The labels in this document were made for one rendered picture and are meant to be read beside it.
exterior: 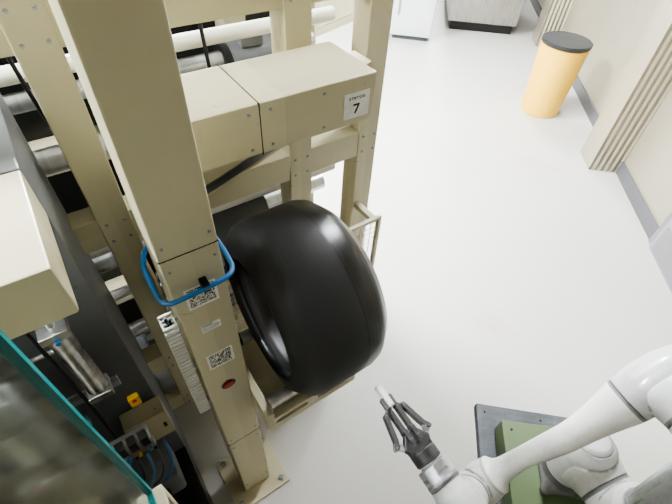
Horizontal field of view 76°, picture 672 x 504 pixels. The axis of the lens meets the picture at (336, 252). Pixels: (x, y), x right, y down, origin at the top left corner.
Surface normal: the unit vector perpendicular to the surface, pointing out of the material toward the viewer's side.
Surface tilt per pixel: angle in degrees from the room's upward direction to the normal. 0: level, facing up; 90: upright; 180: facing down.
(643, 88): 90
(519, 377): 0
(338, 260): 25
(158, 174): 90
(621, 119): 90
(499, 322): 0
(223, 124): 90
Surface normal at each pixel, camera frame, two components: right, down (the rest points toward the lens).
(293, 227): 0.01, -0.72
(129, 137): 0.56, 0.62
